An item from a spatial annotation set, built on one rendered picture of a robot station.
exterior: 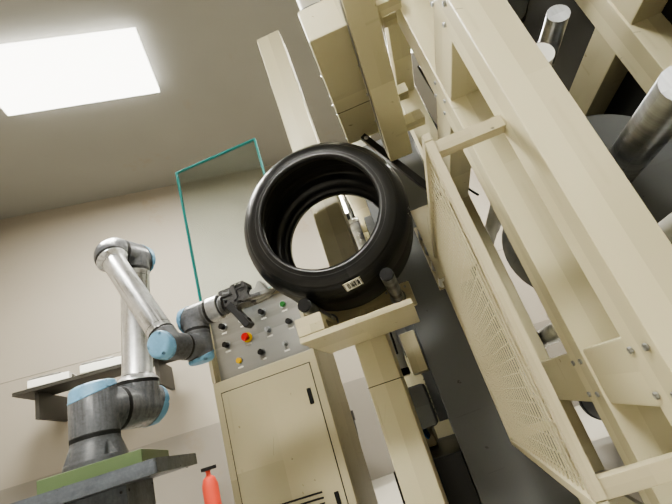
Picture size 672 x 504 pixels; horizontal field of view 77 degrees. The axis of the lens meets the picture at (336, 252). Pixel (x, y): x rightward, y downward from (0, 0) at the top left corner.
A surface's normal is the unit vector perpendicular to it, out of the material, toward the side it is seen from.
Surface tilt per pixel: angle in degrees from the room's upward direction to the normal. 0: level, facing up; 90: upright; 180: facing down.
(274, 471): 90
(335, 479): 90
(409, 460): 90
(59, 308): 90
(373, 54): 162
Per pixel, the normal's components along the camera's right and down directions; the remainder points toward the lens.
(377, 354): -0.24, -0.31
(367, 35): 0.20, 0.74
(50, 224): 0.08, -0.41
